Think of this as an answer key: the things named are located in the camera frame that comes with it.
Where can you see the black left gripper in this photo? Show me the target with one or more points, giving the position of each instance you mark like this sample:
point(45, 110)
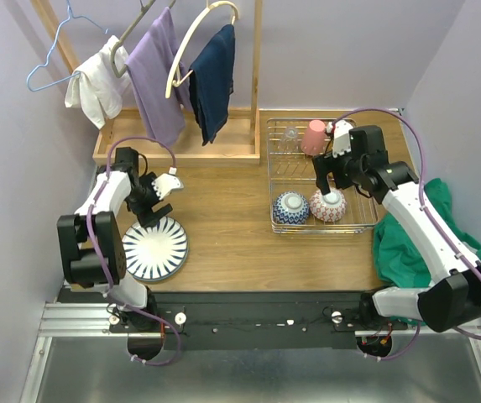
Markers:
point(152, 214)

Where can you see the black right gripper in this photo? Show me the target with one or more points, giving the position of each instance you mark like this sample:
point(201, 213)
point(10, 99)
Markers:
point(326, 164)

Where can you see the pink cup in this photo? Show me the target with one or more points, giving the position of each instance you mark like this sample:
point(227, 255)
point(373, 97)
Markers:
point(314, 139)

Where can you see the clear drinking glass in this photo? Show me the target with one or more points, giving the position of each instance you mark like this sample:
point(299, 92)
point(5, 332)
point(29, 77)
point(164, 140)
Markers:
point(289, 140)

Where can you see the red white patterned bowl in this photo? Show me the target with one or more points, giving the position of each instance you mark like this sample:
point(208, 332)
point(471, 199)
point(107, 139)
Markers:
point(330, 207)

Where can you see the blue white patterned bowl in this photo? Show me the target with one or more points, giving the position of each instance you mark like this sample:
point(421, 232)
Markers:
point(290, 208)

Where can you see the white blue striped plate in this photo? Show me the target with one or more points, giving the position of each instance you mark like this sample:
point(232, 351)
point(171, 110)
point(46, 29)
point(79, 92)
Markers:
point(155, 253)

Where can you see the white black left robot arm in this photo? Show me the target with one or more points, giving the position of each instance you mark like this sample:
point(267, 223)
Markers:
point(91, 247)

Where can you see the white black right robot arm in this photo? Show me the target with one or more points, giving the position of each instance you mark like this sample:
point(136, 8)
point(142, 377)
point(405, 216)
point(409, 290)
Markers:
point(360, 159)

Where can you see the wooden clothes rack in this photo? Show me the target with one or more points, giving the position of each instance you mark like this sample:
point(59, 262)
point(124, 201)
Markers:
point(237, 144)

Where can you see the white cloth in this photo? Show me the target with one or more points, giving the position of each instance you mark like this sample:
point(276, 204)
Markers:
point(95, 89)

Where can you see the green cloth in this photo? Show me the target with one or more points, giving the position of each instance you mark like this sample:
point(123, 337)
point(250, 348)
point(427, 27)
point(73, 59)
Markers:
point(399, 252)

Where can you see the purple cloth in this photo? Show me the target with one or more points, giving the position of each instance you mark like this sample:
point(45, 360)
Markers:
point(148, 68)

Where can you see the navy blue cloth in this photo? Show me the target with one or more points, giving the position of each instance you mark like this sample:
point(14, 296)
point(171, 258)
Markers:
point(211, 83)

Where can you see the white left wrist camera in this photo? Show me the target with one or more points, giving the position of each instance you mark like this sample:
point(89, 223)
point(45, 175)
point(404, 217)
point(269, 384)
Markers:
point(166, 183)

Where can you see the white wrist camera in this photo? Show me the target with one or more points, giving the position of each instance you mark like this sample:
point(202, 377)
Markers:
point(339, 132)
point(166, 183)

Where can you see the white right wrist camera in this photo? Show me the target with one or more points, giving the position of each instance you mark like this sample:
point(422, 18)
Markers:
point(339, 132)

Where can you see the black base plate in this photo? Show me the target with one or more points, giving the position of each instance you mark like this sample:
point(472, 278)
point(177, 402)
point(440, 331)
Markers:
point(255, 320)

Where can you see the aluminium rail frame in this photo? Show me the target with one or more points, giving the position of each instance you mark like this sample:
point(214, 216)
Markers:
point(234, 249)

